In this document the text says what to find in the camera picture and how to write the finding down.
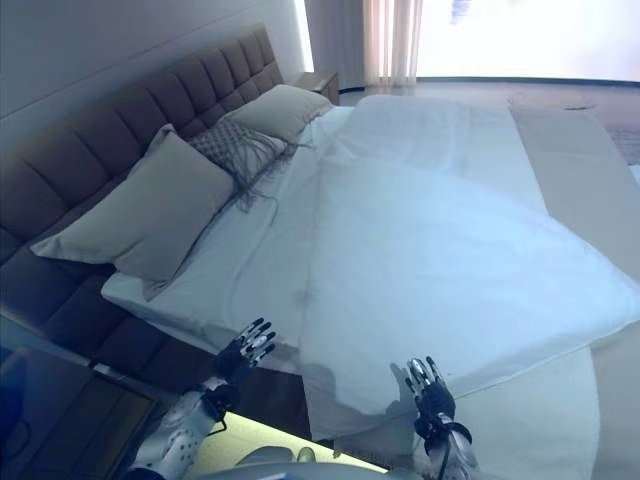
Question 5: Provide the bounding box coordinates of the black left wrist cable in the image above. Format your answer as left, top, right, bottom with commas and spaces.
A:
202, 389, 230, 442

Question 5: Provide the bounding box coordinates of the small wooden nightstand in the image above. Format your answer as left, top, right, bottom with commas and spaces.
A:
298, 70, 341, 102

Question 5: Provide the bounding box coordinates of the small beige pillow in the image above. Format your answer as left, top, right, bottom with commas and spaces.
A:
227, 83, 333, 144

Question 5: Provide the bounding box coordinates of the tufted upholstered headboard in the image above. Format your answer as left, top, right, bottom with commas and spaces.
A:
0, 22, 289, 267

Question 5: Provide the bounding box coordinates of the beige bed runner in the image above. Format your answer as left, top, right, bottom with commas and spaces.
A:
507, 94, 640, 480

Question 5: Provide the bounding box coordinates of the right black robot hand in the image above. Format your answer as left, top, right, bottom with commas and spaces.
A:
403, 355, 459, 442

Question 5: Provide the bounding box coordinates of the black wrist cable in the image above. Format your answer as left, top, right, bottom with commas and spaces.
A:
202, 389, 230, 442
424, 419, 472, 480

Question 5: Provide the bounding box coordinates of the white duvet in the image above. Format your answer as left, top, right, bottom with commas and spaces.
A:
299, 94, 640, 417

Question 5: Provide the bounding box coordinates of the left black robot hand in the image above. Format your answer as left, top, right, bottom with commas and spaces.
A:
214, 317, 278, 387

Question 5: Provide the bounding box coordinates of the upholstered bed frame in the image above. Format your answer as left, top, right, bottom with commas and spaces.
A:
0, 259, 309, 402

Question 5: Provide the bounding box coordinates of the white fitted bed sheet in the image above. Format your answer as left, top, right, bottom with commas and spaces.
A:
101, 104, 362, 362

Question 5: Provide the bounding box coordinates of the wooden nightstand with glass top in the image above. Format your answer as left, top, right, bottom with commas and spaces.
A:
0, 344, 162, 480

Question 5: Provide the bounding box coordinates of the silver robot torso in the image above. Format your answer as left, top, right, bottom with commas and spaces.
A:
199, 443, 426, 480

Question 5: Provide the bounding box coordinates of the large beige pillow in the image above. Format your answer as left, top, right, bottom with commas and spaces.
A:
30, 123, 235, 301

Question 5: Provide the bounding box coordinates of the sheer beige curtain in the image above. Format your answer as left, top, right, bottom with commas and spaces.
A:
359, 0, 419, 87

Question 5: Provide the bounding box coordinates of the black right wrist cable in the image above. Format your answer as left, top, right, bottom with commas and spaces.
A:
424, 419, 472, 480

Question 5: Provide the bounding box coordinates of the grey woven fringed cushion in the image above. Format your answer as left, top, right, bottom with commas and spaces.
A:
187, 117, 314, 219

